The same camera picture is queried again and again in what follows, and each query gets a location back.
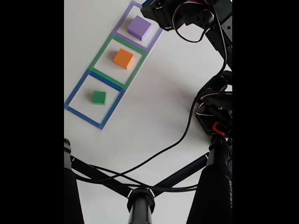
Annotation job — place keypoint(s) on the orange block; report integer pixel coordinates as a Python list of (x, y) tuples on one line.
[(123, 58)]

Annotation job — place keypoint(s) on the green cube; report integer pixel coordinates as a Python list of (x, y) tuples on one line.
[(98, 96)]

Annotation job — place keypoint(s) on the purple flat block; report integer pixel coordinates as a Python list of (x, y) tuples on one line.
[(139, 26)]

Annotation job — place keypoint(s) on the red table clamp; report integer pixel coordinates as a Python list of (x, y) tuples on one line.
[(215, 127)]

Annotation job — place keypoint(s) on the purple square frame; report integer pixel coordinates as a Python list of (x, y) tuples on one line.
[(120, 28)]

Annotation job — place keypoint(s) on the green square frame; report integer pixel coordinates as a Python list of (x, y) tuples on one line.
[(103, 52)]

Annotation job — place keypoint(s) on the blue square frame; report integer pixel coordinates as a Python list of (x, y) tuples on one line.
[(84, 117)]

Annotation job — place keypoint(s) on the black camera tripod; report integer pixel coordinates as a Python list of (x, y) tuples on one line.
[(140, 205)]

